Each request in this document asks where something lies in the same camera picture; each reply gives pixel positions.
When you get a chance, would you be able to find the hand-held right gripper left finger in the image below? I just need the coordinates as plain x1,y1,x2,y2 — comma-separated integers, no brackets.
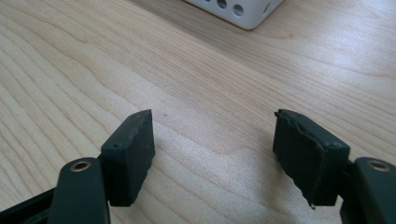
100,108,156,208

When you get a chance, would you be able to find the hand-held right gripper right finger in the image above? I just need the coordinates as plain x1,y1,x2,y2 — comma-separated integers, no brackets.
272,108,351,207

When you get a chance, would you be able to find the white perforated basket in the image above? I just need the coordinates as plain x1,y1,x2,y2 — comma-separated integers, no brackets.
184,0,285,31

